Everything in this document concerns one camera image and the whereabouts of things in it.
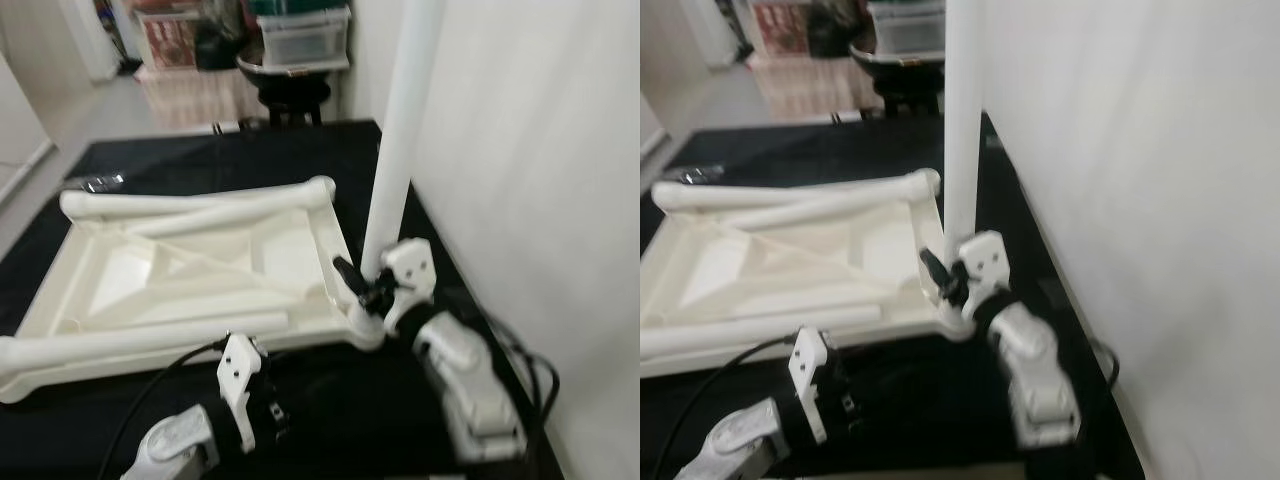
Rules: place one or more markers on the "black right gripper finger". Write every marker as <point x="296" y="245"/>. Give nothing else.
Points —
<point x="348" y="274"/>
<point x="936" y="274"/>

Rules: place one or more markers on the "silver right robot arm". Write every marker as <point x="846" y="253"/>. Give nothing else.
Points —
<point x="470" y="380"/>
<point x="1040" y="380"/>

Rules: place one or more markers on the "white plastic children table top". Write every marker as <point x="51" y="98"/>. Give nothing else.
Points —
<point x="200" y="270"/>
<point x="800" y="262"/>

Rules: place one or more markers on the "black cloth mat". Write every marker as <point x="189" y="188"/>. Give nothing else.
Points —
<point x="200" y="150"/>
<point x="800" y="140"/>

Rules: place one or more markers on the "clear plastic storage box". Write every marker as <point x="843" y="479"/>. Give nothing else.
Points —
<point x="905" y="30"/>
<point x="305" y="40"/>

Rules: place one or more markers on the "clear tape piece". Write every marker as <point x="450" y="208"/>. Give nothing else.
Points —
<point x="703" y="175"/>
<point x="95" y="183"/>

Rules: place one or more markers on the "black plastic bag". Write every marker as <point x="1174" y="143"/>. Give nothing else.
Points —
<point x="835" y="30"/>
<point x="220" y="40"/>

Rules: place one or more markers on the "green pot lid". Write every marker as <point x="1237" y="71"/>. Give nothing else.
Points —
<point x="295" y="6"/>

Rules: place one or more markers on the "red food print box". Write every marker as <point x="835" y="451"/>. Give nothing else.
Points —
<point x="168" y="40"/>
<point x="780" y="28"/>

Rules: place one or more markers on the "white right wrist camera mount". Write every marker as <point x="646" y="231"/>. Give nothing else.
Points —
<point x="410" y="265"/>
<point x="985" y="258"/>

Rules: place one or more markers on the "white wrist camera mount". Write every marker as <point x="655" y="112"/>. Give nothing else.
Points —
<point x="410" y="265"/>
<point x="985" y="258"/>
<point x="240" y="380"/>
<point x="808" y="370"/>

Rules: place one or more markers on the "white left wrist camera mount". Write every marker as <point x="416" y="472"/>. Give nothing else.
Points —
<point x="808" y="370"/>
<point x="240" y="380"/>

